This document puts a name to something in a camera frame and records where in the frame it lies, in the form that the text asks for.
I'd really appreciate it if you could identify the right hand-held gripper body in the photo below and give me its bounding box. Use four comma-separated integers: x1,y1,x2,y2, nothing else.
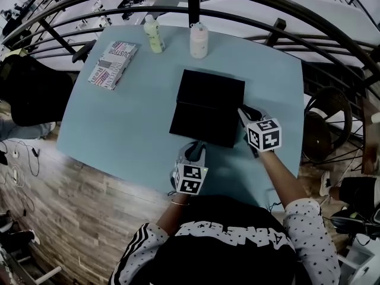
245,118,282,159

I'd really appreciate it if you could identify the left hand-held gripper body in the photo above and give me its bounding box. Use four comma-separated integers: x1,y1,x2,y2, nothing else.
170,158,210,195

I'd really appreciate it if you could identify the black rectangular box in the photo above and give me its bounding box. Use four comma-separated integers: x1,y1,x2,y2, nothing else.
169,102,240,149
176,69,246,112

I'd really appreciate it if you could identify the person's right forearm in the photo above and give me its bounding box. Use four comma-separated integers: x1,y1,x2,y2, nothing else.
258,150,309,213

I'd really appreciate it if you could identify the person's left forearm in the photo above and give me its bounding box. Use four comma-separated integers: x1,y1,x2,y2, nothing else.
156,193,191,236

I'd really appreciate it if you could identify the dark wicker chair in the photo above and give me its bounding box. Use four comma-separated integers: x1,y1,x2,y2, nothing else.
301,86,354,164

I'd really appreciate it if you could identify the person's torso in printed shirt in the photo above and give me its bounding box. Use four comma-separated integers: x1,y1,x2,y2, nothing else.
108,194,341,285

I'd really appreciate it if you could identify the white plastic bottle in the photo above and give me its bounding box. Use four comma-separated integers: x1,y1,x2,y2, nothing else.
189,22,209,59

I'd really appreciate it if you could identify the printed wipes packet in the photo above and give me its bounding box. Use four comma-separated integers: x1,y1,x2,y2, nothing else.
87,41,140,91

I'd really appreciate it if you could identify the pale green plastic bottle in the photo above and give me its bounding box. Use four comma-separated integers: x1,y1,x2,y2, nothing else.
143,14,166,53

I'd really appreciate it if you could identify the black round stool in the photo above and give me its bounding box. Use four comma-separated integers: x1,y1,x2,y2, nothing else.
329,206,380,234

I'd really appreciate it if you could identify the black metal railing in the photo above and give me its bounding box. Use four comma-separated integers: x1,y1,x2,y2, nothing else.
0,0,380,130

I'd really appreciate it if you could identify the black office chair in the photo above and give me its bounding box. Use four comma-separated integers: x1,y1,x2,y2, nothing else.
0,42,96,127

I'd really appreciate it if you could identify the white power strip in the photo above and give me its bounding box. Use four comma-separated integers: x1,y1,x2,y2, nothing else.
11,164,24,186

